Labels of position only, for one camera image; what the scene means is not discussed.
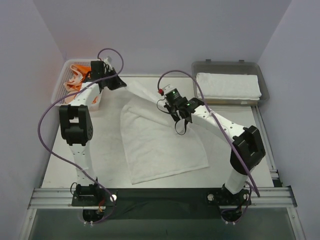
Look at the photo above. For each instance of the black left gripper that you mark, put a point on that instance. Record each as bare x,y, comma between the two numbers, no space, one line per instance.
116,81

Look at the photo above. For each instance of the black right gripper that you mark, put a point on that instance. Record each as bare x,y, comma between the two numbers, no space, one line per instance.
178,112

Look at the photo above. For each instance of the white terry towel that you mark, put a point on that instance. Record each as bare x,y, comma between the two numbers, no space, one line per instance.
228,86

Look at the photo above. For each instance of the white towels pile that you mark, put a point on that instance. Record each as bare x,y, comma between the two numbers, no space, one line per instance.
152,148

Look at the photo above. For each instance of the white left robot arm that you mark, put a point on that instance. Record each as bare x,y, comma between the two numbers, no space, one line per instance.
77,129

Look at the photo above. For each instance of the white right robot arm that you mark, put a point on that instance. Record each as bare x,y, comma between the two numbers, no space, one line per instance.
247,148

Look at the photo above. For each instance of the orange cloth in basket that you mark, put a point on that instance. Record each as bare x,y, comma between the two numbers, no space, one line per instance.
74,84

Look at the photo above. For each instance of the white plastic mesh basket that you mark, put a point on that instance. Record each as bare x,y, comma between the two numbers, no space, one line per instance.
65,74

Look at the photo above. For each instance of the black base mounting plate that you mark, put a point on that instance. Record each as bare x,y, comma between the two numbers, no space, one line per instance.
162,204

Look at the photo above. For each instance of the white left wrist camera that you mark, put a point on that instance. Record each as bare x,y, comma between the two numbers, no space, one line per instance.
108,60

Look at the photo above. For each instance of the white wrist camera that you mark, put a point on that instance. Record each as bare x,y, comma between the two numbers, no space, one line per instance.
167,89
108,60

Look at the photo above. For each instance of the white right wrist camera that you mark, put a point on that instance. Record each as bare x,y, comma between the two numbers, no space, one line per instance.
167,89

